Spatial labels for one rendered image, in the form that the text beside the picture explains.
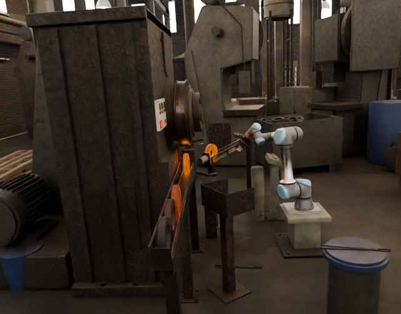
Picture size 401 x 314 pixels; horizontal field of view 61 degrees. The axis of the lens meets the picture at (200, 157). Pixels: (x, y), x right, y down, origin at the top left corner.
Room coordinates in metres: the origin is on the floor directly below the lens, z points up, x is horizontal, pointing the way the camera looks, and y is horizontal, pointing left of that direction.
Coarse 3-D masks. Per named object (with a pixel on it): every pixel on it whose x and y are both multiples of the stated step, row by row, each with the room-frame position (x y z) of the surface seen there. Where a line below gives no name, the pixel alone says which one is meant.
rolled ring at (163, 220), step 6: (162, 216) 1.42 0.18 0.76; (162, 222) 1.36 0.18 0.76; (168, 222) 1.43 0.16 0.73; (162, 228) 1.34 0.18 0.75; (168, 228) 1.46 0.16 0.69; (162, 234) 1.32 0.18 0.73; (168, 234) 1.46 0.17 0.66; (162, 240) 1.31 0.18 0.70; (168, 240) 1.44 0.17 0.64; (162, 246) 1.31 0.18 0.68; (168, 246) 1.42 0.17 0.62
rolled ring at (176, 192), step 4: (176, 184) 1.79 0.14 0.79; (172, 188) 1.74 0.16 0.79; (176, 188) 1.74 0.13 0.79; (172, 192) 1.71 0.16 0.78; (176, 192) 1.71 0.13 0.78; (180, 192) 1.84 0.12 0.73; (172, 196) 1.70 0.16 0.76; (176, 196) 1.70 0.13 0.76; (180, 196) 1.83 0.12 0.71; (176, 200) 1.69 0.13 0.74; (180, 200) 1.83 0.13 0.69; (176, 204) 1.68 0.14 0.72; (180, 204) 1.82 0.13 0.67; (176, 208) 1.68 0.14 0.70; (180, 208) 1.80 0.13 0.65; (176, 212) 1.68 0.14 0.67; (176, 216) 1.69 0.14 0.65
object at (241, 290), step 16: (208, 192) 1.93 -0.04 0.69; (224, 192) 2.09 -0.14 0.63; (240, 192) 1.84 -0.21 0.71; (208, 208) 1.94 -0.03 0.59; (224, 208) 1.80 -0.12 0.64; (240, 208) 1.83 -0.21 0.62; (224, 224) 1.94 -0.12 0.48; (224, 240) 1.95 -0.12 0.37; (224, 256) 1.95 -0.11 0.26; (224, 272) 1.96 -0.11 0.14; (208, 288) 2.00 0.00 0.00; (224, 288) 1.97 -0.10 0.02; (240, 288) 1.97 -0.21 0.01
